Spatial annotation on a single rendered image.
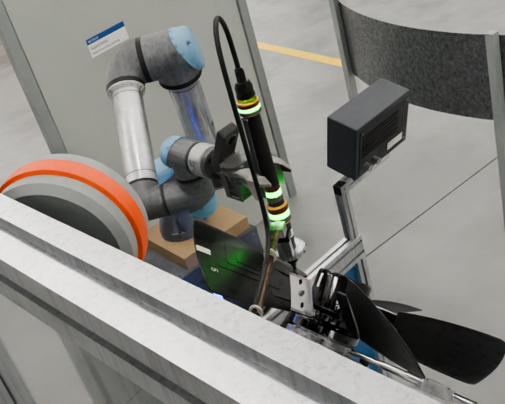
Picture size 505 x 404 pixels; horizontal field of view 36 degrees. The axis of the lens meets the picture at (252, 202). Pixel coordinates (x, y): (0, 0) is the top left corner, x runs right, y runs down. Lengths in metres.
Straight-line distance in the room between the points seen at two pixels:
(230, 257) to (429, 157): 2.99
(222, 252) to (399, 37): 2.29
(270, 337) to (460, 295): 3.17
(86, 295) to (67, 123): 2.99
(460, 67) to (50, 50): 1.72
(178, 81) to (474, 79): 1.80
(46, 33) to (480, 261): 2.10
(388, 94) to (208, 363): 2.07
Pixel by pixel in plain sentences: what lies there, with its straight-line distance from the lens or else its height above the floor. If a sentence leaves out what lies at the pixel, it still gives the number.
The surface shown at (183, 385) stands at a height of 2.04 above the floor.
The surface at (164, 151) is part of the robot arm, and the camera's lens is 1.78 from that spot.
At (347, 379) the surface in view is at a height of 2.05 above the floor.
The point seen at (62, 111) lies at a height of 1.10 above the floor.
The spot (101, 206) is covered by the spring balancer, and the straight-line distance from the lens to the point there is 0.75.
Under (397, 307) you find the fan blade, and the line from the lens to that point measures 1.93.
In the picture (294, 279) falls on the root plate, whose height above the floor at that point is 1.27.
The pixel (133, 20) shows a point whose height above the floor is 1.30.
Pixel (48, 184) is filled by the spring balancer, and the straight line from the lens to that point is 0.75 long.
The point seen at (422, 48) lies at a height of 0.86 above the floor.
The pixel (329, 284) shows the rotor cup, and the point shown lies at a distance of 1.64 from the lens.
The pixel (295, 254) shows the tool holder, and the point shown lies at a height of 1.31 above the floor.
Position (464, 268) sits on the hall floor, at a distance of 3.62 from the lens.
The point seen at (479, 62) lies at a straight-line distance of 3.47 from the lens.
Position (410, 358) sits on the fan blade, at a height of 1.28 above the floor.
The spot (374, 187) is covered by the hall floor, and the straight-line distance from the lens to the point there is 4.27.
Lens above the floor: 2.27
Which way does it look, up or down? 31 degrees down
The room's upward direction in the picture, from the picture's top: 17 degrees counter-clockwise
